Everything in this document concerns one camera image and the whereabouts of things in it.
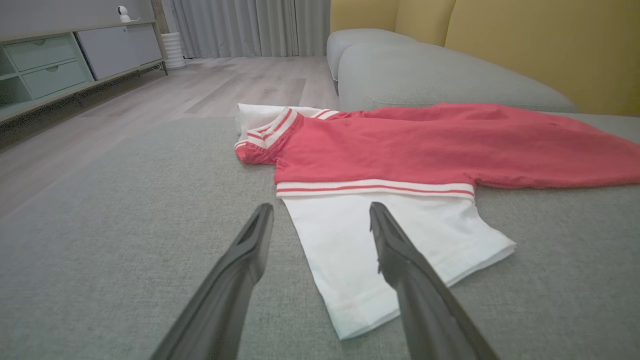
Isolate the grey cabinet door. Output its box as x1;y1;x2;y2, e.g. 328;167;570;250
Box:
76;23;164;81

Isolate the yellow sofa back cushion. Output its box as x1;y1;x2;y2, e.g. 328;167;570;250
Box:
329;0;402;35
444;0;640;117
394;0;457;49

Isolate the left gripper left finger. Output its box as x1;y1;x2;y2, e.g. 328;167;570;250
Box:
150;202;275;360

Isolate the brown wooden post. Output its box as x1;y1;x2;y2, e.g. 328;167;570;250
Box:
151;0;169;36

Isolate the large grey sofa seat cushion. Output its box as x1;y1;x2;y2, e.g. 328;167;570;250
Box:
0;111;640;360

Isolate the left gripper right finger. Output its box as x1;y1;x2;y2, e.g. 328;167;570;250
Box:
368;201;501;360

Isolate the white ribbed cylinder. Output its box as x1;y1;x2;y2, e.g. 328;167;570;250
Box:
160;32;187;70

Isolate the pale green cabinet drawer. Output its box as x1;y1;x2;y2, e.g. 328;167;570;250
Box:
21;58;94;100
3;33;79;73

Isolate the low grey media cabinet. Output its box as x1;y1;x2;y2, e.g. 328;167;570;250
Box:
0;19;169;127

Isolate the grey curtain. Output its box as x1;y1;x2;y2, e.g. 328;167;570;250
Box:
161;0;331;59

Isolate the red shirt with white sleeves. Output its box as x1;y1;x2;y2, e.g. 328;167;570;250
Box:
233;102;640;342

